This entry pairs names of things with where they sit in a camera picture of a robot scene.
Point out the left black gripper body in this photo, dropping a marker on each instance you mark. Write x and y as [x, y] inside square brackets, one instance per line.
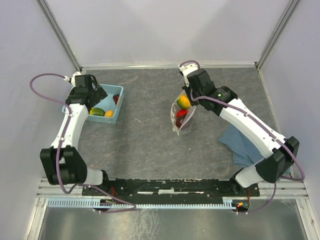
[99, 94]

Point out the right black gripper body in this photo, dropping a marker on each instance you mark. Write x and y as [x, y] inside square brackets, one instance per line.
[195, 94]

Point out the yellow orange round fruit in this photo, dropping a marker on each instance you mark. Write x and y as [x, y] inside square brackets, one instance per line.
[183, 102]

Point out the clear zip top bag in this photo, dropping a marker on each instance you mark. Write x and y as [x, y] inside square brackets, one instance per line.
[188, 121]

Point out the red bell pepper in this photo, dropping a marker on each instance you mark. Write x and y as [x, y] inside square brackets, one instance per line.
[181, 112]

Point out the dark purple fruit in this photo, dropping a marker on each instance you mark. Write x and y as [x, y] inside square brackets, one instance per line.
[179, 122]

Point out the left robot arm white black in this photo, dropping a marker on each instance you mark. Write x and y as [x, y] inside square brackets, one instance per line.
[62, 163]

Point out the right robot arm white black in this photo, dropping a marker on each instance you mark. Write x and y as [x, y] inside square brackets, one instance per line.
[279, 152]

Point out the green yellow mango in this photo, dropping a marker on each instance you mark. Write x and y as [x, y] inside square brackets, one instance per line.
[96, 111]

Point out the small dark red fruit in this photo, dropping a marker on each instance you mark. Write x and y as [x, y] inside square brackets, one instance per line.
[116, 98]

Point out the small yellow fruit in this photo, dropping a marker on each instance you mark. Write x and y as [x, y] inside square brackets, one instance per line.
[109, 114]

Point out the blue cloth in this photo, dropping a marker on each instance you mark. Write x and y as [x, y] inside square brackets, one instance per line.
[244, 151]

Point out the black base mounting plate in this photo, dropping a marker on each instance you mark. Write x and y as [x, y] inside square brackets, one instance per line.
[177, 191]

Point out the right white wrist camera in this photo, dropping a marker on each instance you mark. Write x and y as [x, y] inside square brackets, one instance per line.
[187, 69]

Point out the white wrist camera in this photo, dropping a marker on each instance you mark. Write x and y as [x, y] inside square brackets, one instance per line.
[187, 69]
[72, 80]

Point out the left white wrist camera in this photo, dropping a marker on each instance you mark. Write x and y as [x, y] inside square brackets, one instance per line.
[72, 80]

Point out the light blue cable duct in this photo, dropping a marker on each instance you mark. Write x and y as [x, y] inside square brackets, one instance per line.
[96, 203]

